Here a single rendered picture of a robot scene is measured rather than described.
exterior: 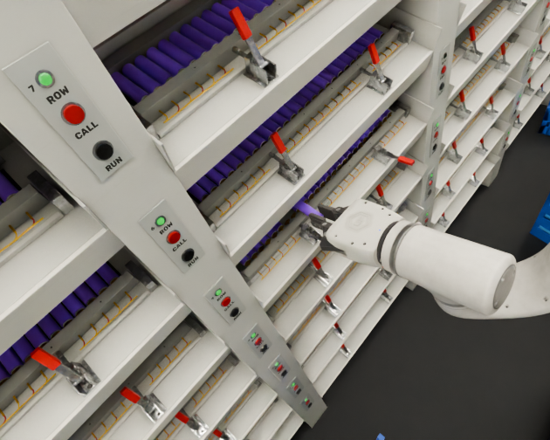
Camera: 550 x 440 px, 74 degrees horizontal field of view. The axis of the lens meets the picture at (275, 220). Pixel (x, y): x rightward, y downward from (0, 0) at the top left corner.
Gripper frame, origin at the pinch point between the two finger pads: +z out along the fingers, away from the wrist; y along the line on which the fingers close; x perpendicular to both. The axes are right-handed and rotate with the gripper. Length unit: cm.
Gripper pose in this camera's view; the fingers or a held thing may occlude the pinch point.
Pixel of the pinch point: (323, 216)
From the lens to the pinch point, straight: 69.7
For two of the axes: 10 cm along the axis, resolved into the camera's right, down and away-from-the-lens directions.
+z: -6.2, -2.8, 7.3
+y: -6.7, 6.7, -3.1
